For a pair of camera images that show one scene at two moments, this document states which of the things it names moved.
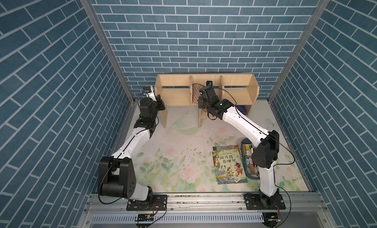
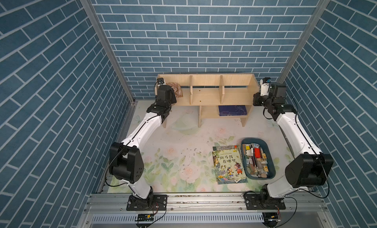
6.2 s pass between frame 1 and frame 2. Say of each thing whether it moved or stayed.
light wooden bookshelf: stayed
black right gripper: moved
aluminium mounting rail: stayed
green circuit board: stayed
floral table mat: stayed
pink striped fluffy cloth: moved
